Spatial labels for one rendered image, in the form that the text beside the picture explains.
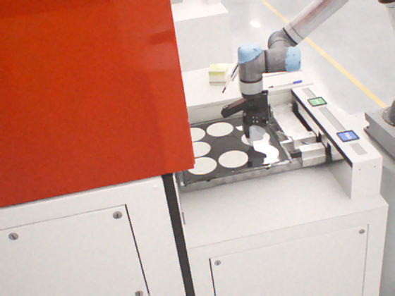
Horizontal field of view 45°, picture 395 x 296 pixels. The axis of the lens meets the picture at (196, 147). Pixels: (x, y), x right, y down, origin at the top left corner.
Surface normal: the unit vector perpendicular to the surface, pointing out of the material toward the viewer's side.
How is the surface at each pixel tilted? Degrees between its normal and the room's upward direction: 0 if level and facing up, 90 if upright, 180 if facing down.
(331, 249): 90
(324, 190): 0
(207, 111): 90
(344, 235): 90
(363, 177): 90
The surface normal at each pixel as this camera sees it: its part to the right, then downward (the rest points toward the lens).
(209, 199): -0.12, -0.84
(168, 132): 0.17, 0.51
